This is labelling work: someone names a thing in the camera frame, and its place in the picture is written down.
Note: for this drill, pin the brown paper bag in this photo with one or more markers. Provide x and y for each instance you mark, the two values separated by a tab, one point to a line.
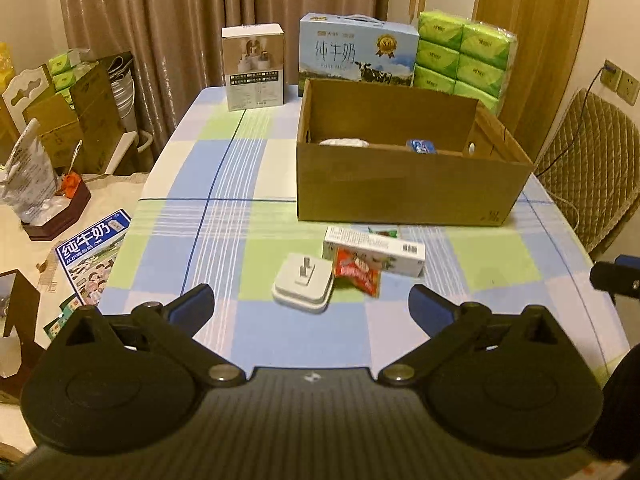
103	99

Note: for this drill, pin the white power adapter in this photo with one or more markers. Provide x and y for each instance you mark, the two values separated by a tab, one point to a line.
304	283

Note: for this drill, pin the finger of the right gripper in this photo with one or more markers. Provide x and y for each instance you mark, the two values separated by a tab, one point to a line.
616	279
628	260

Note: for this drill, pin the quilted brown chair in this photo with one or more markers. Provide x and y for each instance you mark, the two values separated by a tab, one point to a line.
591	170

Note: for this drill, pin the flat blue milk carton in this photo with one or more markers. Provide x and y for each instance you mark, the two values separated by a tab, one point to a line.
88	257

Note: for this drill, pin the white medicine box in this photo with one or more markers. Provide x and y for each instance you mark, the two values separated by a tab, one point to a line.
384	253

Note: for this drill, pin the checkered tablecloth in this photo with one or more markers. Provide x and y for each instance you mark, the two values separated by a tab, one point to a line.
219	208

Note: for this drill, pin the brown curtain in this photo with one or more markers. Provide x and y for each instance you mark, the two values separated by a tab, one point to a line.
176	44

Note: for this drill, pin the white humidifier product box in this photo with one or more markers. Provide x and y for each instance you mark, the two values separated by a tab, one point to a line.
253	65

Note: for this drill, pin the green tissue pack bundle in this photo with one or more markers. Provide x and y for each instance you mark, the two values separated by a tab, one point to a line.
464	58

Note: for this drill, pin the wall power outlet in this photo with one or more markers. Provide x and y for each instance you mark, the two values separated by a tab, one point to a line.
620	82

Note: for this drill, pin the red snack packet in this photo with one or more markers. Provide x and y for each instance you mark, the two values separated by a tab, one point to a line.
351	267

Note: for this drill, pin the white towel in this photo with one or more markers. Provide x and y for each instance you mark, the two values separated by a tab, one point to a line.
345	143

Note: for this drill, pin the green candy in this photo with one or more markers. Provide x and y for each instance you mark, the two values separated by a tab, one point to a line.
384	232

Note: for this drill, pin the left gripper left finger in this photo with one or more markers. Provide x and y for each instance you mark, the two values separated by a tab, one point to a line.
169	330

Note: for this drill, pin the blue milk carton box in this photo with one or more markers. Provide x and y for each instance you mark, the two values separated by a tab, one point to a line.
356	48

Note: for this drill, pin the brown cardboard box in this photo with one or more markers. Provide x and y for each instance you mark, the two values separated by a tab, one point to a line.
474	179

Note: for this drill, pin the blue gum box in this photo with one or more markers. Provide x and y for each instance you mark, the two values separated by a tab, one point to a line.
421	146

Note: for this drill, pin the white plastic bag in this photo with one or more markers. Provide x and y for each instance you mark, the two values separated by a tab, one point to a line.
28	180

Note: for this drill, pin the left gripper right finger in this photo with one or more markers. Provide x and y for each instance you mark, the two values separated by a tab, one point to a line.
451	331

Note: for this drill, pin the dark wooden tray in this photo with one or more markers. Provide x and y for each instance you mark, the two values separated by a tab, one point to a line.
65	218

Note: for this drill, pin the white cardboard hanger box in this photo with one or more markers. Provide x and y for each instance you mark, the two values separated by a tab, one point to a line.
30	95

